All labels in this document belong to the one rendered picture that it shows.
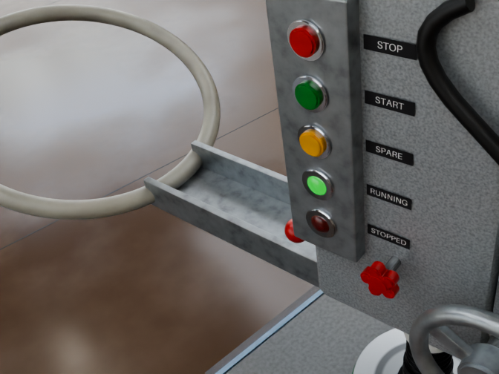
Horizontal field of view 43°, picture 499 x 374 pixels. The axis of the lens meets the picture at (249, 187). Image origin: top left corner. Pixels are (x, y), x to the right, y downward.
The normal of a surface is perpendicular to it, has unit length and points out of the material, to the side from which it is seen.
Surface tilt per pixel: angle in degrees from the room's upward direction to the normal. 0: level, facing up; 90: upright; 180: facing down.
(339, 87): 90
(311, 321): 0
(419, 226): 90
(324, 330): 0
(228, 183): 1
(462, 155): 90
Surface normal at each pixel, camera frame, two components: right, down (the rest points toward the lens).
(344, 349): -0.13, -0.77
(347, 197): -0.62, 0.56
